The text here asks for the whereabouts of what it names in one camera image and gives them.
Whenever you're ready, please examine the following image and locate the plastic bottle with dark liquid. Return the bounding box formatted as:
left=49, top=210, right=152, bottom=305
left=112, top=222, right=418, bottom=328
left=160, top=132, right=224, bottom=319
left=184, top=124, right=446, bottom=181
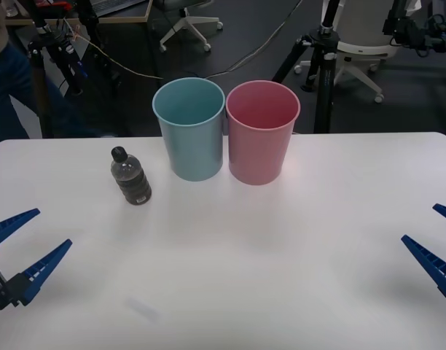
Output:
left=110, top=146, right=152, bottom=206

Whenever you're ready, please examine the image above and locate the white office chair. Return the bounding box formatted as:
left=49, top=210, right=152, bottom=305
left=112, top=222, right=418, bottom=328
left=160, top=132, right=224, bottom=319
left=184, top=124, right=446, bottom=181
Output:
left=294, top=0, right=399, bottom=104
left=158, top=0, right=224, bottom=53

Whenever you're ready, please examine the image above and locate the tall black tripod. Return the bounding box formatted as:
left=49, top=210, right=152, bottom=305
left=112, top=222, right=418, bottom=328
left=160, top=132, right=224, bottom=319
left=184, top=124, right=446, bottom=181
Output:
left=271, top=0, right=341, bottom=134

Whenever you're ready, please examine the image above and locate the pale floor cable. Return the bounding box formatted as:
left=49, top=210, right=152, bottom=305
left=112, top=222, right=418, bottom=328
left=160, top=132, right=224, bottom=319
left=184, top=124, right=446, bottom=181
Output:
left=203, top=0, right=305, bottom=80

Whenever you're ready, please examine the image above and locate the grey laptop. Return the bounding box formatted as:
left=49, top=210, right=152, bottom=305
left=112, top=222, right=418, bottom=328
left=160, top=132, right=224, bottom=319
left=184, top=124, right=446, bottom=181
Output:
left=90, top=0, right=148, bottom=18

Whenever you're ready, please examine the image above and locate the wood-edged black desk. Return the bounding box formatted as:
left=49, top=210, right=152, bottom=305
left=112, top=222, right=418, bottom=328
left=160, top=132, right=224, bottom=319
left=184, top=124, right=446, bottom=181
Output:
left=6, top=0, right=154, bottom=26

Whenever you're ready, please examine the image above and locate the pale blue plastic bin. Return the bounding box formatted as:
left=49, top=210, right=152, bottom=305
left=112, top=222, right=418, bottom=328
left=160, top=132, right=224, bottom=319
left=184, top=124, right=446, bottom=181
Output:
left=152, top=77, right=225, bottom=182

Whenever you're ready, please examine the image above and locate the pink plastic bin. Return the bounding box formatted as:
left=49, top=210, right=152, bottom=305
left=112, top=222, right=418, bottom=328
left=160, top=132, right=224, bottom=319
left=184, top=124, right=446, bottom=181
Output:
left=225, top=79, right=301, bottom=186

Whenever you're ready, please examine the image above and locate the black background robot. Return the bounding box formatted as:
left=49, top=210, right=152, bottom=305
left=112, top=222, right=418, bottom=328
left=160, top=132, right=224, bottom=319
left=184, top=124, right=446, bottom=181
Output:
left=382, top=0, right=446, bottom=58

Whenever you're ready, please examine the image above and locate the black tripod with taped wires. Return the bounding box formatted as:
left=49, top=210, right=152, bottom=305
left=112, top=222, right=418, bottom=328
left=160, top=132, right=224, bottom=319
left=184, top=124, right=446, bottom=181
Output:
left=28, top=0, right=120, bottom=139

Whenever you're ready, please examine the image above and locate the yellow floor cable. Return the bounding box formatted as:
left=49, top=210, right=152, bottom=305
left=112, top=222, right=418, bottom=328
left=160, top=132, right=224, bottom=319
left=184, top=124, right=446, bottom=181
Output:
left=62, top=17, right=164, bottom=80

